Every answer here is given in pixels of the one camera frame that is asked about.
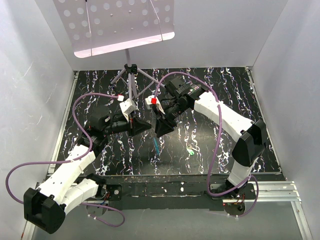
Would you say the key with green tag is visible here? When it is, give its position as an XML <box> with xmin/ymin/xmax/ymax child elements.
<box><xmin>186</xmin><ymin>143</ymin><xmax>199</xmax><ymax>156</ymax></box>

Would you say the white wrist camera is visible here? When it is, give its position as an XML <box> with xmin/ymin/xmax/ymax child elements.
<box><xmin>144</xmin><ymin>95</ymin><xmax>165</xmax><ymax>114</ymax></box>
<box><xmin>118</xmin><ymin>95</ymin><xmax>137</xmax><ymax>122</ymax></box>

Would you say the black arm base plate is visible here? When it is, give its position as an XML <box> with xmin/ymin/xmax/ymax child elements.
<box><xmin>102</xmin><ymin>174</ymin><xmax>256</xmax><ymax>211</ymax></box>

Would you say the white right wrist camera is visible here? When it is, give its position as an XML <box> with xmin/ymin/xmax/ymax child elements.
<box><xmin>144</xmin><ymin>95</ymin><xmax>165</xmax><ymax>114</ymax></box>

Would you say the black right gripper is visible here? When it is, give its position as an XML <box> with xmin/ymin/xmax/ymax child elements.
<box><xmin>153</xmin><ymin>99</ymin><xmax>189</xmax><ymax>139</ymax></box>

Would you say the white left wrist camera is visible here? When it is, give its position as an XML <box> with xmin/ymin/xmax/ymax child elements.
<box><xmin>118</xmin><ymin>95</ymin><xmax>137</xmax><ymax>122</ymax></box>

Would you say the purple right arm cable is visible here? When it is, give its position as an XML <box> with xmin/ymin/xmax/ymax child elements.
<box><xmin>153</xmin><ymin>71</ymin><xmax>259</xmax><ymax>217</ymax></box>

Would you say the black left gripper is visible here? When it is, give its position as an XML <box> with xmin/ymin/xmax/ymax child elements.
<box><xmin>102</xmin><ymin>111</ymin><xmax>152</xmax><ymax>139</ymax></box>

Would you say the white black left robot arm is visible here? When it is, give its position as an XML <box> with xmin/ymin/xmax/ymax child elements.
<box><xmin>23</xmin><ymin>107</ymin><xmax>152</xmax><ymax>234</ymax></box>

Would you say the perforated music stand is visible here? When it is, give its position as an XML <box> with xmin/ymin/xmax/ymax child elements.
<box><xmin>52</xmin><ymin>0</ymin><xmax>176</xmax><ymax>101</ymax></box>

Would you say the aluminium frame rail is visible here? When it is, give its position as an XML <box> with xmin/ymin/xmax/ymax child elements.
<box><xmin>257</xmin><ymin>181</ymin><xmax>301</xmax><ymax>202</ymax></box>

